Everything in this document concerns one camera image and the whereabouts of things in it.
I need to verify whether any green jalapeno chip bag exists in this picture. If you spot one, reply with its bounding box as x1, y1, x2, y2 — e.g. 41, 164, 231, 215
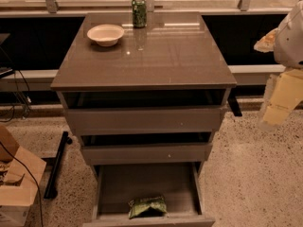
128, 196, 168, 219

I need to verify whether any black metal bar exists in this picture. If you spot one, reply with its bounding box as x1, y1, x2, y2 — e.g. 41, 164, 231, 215
44, 131, 73, 200

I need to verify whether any brown cardboard box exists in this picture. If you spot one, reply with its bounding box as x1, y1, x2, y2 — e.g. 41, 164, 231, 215
0, 126, 46, 227

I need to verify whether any grey drawer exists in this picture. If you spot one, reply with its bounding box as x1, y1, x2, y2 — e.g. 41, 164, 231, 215
81, 131, 214, 166
82, 163, 215, 227
58, 92, 227, 136

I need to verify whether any grey top drawer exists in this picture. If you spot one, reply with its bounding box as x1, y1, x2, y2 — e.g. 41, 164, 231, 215
58, 92, 227, 136

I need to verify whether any grey bottom drawer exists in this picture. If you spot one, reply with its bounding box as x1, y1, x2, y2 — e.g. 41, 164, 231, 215
82, 163, 215, 227

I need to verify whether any grey middle drawer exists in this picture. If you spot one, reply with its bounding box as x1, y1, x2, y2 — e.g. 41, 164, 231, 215
81, 131, 214, 166

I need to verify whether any white paper bowl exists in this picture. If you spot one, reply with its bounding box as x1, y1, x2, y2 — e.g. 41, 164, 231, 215
87, 25, 124, 47

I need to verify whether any grey drawer cabinet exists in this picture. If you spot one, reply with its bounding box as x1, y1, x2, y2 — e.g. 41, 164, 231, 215
49, 11, 243, 227

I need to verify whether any black cable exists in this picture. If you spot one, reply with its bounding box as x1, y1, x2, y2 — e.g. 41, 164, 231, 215
0, 140, 45, 227

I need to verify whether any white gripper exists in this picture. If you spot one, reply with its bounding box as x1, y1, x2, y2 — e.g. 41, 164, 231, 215
254, 0, 303, 131

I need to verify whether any green soda can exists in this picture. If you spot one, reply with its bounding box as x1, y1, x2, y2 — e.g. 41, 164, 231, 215
132, 0, 147, 28

